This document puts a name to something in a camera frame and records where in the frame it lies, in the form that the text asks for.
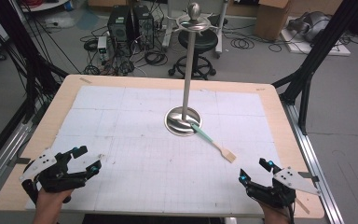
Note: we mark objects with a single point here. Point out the aluminium rail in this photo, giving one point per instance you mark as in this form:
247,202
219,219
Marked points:
317,161
0,161

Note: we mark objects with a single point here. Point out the brown tape strip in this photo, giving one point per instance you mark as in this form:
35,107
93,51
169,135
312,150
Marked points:
85,80

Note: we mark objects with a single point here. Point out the black metal frame stand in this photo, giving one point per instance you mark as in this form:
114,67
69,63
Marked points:
318,53
28,62

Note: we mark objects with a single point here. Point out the grey tape piece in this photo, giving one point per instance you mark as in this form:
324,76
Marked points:
313,176
20,161

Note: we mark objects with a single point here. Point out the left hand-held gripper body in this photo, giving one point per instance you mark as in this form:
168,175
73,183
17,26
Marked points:
51,180

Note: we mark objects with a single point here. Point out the black round stool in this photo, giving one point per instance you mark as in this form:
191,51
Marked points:
207,43

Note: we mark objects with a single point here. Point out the metal utensil rack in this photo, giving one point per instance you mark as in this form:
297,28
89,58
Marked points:
187,77

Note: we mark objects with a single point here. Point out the black computer tower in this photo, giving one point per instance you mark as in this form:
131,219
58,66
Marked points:
118,23
143,26

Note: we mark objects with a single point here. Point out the brown cardboard box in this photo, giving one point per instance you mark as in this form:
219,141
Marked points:
272,20

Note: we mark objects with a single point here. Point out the grey bag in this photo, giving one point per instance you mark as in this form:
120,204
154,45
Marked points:
310,25

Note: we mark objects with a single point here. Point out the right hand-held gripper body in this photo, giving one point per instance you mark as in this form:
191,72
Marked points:
276,193

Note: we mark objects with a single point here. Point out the small white power unit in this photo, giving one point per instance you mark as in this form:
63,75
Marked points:
102,46

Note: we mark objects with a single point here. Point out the white round tabletop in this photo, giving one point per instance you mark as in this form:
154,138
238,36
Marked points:
43,5

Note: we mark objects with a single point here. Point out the white flat board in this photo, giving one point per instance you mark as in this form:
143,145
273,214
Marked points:
338,51

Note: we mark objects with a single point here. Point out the person's left hand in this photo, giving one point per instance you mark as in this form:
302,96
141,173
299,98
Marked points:
51,207

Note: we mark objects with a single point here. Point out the person's right hand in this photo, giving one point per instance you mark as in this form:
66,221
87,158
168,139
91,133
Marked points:
275,214

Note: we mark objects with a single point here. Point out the white grid mat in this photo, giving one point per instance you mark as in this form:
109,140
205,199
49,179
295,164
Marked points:
136,124

